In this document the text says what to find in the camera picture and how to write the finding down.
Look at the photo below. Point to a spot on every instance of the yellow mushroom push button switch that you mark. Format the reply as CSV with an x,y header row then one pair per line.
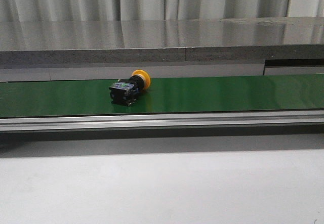
x,y
126,91

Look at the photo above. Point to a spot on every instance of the grey stone-edged rear table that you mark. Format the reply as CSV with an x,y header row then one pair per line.
x,y
42,44

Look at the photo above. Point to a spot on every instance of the green conveyor belt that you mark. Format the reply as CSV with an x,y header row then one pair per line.
x,y
165,95

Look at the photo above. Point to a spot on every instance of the white pleated curtain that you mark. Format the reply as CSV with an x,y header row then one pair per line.
x,y
111,10

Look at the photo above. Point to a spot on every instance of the grey conveyor rear rail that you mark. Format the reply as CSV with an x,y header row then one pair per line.
x,y
119,70

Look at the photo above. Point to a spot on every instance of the aluminium conveyor front rail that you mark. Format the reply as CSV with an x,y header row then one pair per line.
x,y
69,123

